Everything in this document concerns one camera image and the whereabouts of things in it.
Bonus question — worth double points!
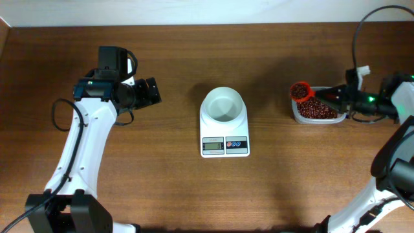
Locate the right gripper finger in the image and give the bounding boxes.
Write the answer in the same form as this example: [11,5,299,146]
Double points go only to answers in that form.
[315,94,347,113]
[315,84,347,97]

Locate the orange plastic measuring scoop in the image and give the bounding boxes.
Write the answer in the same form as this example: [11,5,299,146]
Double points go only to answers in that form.
[290,82,316,103]

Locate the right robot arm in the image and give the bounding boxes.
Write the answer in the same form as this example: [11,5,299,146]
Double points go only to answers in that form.
[312,69,413,232]

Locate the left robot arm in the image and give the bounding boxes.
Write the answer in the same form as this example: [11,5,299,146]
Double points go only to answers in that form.
[23,46,162,232]

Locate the white round bowl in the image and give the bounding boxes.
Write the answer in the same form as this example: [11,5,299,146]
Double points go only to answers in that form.
[201,87,244,122]

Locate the white digital kitchen scale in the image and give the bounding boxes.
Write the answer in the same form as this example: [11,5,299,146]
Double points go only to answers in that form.
[200,101,250,158]

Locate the clear plastic food container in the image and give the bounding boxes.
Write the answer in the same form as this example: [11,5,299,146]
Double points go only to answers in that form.
[292,96,346,124]

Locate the red adzuki beans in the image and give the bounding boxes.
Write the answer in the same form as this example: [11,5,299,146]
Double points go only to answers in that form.
[297,98,338,120]

